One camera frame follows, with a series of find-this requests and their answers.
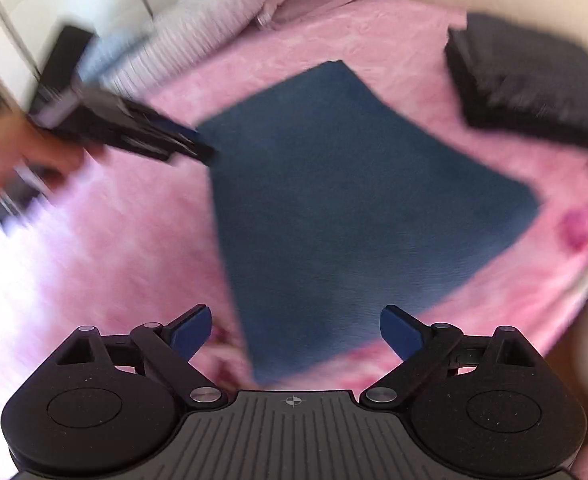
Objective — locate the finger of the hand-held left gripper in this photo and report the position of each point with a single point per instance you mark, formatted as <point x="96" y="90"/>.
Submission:
<point x="173" y="152"/>
<point x="173" y="127"/>

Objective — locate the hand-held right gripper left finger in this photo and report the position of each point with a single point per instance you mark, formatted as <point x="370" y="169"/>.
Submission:
<point x="191" y="332"/>

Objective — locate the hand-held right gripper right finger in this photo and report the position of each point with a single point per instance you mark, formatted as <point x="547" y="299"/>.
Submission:
<point x="399" y="332"/>

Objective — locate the blue denim jeans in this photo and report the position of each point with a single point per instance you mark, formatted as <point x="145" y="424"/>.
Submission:
<point x="354" y="200"/>

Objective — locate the person's left hand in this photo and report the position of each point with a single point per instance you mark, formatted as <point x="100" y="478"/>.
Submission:
<point x="18" y="150"/>

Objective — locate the pink fluffy blanket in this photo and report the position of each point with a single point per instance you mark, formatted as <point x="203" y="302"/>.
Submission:
<point x="123" y="240"/>

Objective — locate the white striped pillow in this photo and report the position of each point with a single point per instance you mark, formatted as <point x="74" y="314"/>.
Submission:
<point x="233" y="10"/>

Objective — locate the folded grey garment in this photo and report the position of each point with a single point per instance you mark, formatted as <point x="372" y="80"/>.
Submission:
<point x="529" y="70"/>

